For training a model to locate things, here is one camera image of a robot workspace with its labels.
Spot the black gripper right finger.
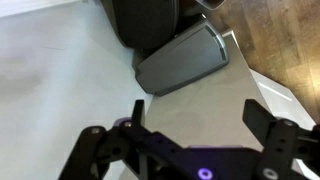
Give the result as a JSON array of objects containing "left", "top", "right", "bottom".
[{"left": 242, "top": 98, "right": 320, "bottom": 180}]

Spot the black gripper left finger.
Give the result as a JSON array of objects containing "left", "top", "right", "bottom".
[{"left": 58, "top": 99, "right": 201, "bottom": 180}]

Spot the black rounded container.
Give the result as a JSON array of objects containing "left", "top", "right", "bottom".
[{"left": 99, "top": 0, "right": 183, "bottom": 51}]

